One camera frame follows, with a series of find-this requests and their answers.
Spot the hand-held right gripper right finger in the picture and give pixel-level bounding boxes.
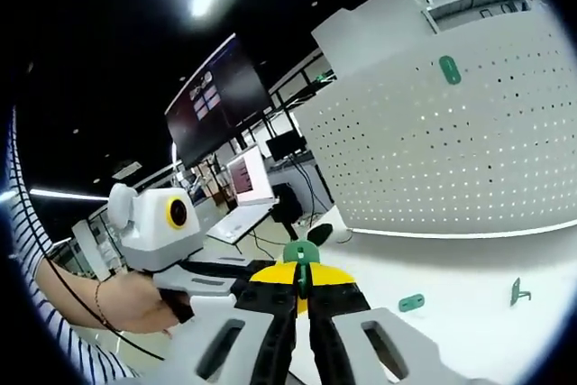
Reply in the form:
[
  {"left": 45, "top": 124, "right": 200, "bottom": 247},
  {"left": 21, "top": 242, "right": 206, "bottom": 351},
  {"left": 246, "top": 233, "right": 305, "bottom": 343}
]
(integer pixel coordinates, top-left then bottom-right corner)
[{"left": 307, "top": 261, "right": 456, "bottom": 385}]

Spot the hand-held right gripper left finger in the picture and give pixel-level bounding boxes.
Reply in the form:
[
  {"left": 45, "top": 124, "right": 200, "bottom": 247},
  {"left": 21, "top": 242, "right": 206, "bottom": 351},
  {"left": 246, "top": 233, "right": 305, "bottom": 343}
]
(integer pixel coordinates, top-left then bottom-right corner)
[{"left": 148, "top": 261, "right": 299, "bottom": 385}]

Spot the person's left hand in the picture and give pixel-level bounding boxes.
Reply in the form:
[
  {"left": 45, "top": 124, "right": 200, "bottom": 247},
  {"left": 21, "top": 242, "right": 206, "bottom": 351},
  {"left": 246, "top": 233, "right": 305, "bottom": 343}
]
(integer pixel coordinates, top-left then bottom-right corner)
[{"left": 96, "top": 272, "right": 196, "bottom": 337}]

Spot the black office chair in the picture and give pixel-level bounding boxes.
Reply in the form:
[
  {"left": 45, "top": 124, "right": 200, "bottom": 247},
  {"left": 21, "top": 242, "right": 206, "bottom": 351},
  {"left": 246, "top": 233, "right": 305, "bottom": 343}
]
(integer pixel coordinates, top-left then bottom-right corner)
[{"left": 271, "top": 182, "right": 304, "bottom": 226}]

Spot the open laptop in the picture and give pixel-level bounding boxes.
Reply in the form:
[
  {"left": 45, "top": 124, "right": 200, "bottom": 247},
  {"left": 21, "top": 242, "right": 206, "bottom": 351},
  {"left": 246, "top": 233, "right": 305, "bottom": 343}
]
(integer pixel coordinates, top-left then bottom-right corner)
[{"left": 206, "top": 144, "right": 279, "bottom": 245}]

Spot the black computer monitor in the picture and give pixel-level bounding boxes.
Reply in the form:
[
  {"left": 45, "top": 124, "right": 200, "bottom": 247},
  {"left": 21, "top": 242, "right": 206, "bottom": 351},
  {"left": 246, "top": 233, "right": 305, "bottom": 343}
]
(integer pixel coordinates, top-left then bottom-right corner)
[{"left": 264, "top": 129, "right": 307, "bottom": 161}]

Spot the large dark display screen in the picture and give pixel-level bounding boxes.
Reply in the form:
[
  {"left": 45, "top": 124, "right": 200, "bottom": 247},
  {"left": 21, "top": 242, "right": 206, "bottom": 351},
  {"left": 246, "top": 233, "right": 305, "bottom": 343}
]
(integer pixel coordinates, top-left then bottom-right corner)
[{"left": 164, "top": 32, "right": 275, "bottom": 169}]

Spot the white perforated pegboard panel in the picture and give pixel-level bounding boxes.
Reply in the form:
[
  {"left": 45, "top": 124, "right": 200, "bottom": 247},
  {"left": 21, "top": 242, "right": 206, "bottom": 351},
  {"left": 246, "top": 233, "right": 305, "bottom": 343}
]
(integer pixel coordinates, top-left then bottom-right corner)
[{"left": 295, "top": 0, "right": 577, "bottom": 241}]

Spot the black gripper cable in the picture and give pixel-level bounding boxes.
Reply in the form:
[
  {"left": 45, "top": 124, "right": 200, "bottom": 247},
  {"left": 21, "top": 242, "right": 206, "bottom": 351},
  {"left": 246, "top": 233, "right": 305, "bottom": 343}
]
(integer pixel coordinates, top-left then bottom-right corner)
[{"left": 11, "top": 123, "right": 167, "bottom": 362}]

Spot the red string bracelet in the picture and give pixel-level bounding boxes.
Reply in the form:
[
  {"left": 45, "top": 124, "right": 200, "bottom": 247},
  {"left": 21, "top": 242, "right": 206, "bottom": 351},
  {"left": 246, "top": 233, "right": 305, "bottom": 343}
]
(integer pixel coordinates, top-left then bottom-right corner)
[{"left": 93, "top": 280, "right": 112, "bottom": 330}]

